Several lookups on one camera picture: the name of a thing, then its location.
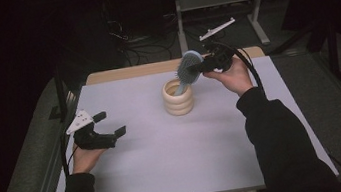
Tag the person's right hand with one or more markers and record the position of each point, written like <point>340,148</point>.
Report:
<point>235,78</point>

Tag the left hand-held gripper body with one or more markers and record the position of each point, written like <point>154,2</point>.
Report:
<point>92,141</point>

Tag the wooden table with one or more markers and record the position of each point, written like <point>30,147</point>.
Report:
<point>134,71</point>

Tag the cream ribbed holder cup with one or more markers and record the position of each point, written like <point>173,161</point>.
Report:
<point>179,105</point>

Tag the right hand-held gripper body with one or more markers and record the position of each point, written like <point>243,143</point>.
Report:
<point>220,58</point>

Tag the lavender table sheet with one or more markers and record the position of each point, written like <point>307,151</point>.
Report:
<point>174,162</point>

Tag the person's left hand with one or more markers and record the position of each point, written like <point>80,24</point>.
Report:
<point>85,160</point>

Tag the blue hairbrush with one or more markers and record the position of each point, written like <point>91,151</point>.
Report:
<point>187,62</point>

